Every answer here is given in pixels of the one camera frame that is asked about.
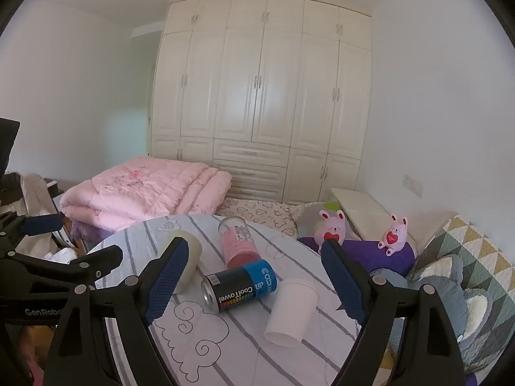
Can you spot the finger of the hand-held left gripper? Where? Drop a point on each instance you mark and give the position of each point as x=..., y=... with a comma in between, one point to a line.
x=40, y=223
x=102, y=258

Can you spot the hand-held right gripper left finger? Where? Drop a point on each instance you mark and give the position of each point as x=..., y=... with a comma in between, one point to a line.
x=167, y=275

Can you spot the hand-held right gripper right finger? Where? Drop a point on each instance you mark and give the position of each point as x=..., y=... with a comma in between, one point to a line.
x=342, y=279

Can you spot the white paper cup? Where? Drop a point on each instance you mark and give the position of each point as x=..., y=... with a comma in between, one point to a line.
x=289, y=309

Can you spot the frosted translucent cup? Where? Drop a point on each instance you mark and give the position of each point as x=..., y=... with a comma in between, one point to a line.
x=195, y=254

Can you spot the beige clothing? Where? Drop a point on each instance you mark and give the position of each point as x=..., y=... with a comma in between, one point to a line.
x=36, y=197

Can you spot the lavender bedsheet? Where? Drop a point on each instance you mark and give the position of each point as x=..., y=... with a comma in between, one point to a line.
x=86, y=230

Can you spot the purple pillow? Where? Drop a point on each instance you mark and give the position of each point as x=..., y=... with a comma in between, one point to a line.
x=362, y=252

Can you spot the dark nightstand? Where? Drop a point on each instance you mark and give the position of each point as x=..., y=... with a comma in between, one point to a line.
x=54, y=187

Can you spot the large pink bunny plush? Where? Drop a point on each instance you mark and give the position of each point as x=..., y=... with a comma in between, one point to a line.
x=332, y=229

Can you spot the small pink bunny plush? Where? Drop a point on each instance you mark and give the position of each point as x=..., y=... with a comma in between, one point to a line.
x=393, y=237

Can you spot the grey green round cushion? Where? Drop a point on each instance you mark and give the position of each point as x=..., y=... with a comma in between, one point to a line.
x=308, y=221

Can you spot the black and blue can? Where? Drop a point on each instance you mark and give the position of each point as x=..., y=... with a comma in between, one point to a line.
x=237, y=285

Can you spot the white board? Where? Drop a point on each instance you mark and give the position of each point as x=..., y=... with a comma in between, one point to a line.
x=362, y=209

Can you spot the clear bottle pink contents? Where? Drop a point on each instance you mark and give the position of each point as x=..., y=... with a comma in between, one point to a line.
x=238, y=249

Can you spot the folded pink quilt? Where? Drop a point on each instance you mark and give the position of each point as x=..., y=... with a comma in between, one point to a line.
x=153, y=193

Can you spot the black panel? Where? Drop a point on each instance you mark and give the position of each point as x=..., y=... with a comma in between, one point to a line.
x=8, y=140

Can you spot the grey plush toy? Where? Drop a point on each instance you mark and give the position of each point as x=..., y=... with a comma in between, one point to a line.
x=442, y=275

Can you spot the heart print bedsheet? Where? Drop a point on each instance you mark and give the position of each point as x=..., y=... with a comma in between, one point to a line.
x=257, y=211

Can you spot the triangle pattern quilt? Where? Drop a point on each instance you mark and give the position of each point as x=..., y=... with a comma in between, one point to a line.
x=478, y=249

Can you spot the cream wardrobe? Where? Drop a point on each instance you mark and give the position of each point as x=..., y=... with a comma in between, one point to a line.
x=261, y=108

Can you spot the wall switch plate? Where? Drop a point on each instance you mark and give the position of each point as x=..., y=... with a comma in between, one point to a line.
x=414, y=183

